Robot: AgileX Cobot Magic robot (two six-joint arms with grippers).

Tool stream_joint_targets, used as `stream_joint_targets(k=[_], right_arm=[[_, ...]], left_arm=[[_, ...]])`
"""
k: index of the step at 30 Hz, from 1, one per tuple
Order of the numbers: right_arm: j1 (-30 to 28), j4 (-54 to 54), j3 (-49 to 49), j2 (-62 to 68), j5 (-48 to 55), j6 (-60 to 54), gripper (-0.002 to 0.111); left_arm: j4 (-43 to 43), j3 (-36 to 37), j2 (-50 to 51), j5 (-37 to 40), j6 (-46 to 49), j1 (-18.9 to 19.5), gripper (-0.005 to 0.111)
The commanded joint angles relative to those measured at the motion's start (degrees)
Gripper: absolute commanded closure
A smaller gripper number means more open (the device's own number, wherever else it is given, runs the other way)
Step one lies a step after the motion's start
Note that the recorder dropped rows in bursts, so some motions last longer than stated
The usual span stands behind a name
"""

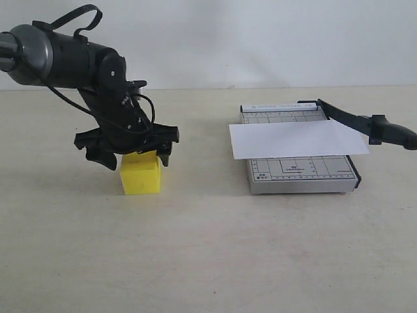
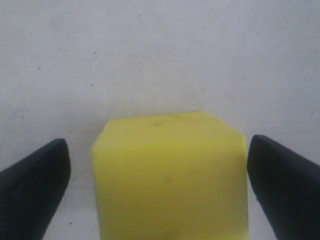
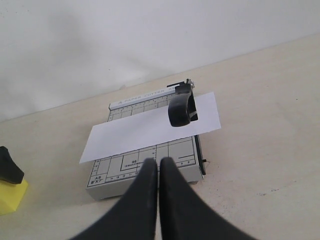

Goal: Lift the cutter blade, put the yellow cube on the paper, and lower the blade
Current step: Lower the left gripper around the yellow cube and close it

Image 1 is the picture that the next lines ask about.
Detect grey paper cutter base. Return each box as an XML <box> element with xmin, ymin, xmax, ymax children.
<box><xmin>240</xmin><ymin>100</ymin><xmax>362</xmax><ymax>194</ymax></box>

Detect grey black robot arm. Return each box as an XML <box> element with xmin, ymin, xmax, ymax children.
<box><xmin>1</xmin><ymin>24</ymin><xmax>179</xmax><ymax>170</ymax></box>

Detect black cutter blade handle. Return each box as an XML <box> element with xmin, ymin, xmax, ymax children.
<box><xmin>316</xmin><ymin>99</ymin><xmax>416</xmax><ymax>151</ymax></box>

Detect yellow foam cube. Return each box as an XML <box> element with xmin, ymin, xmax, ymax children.
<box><xmin>119</xmin><ymin>151</ymin><xmax>162</xmax><ymax>196</ymax></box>

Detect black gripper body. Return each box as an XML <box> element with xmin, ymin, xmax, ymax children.
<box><xmin>74</xmin><ymin>88</ymin><xmax>179</xmax><ymax>155</ymax></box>

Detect white paper sheet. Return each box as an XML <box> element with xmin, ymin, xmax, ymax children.
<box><xmin>229</xmin><ymin>120</ymin><xmax>369</xmax><ymax>160</ymax></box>

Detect black camera cable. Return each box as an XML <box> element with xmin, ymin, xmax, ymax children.
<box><xmin>16</xmin><ymin>4</ymin><xmax>156</xmax><ymax>154</ymax></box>

